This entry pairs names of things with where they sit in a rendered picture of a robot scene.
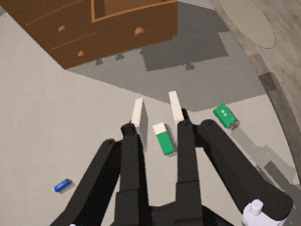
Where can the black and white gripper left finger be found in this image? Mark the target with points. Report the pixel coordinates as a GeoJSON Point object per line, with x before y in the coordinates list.
{"type": "Point", "coordinates": [89, 202]}

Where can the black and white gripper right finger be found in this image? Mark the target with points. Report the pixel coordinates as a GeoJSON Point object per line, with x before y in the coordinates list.
{"type": "Point", "coordinates": [259, 202]}

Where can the blue aa battery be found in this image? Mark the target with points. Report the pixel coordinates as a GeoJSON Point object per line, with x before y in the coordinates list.
{"type": "Point", "coordinates": [61, 185]}

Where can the brown wooden chest of drawers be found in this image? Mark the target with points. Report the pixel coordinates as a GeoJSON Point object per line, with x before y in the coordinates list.
{"type": "Point", "coordinates": [47, 50]}

